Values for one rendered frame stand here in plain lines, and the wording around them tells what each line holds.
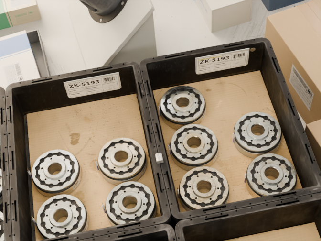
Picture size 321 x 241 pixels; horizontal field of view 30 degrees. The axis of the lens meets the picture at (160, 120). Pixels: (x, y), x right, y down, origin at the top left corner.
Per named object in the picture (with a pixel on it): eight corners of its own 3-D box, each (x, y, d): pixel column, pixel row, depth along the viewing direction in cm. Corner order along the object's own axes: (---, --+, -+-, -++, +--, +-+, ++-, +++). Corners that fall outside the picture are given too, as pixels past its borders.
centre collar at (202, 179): (189, 179, 124) (189, 178, 124) (213, 175, 124) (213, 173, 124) (194, 200, 121) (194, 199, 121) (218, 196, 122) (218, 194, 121)
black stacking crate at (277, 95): (143, 92, 144) (139, 61, 134) (263, 69, 145) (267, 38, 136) (176, 245, 122) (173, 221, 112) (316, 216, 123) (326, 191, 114)
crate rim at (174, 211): (139, 66, 136) (138, 59, 134) (267, 42, 138) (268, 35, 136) (173, 226, 114) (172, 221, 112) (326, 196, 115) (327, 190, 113)
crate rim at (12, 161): (7, 90, 134) (5, 84, 132) (138, 66, 136) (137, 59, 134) (16, 257, 112) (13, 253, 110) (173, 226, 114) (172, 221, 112)
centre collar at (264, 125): (243, 124, 131) (243, 122, 130) (264, 119, 131) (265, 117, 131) (250, 142, 128) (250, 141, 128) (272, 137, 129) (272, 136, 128)
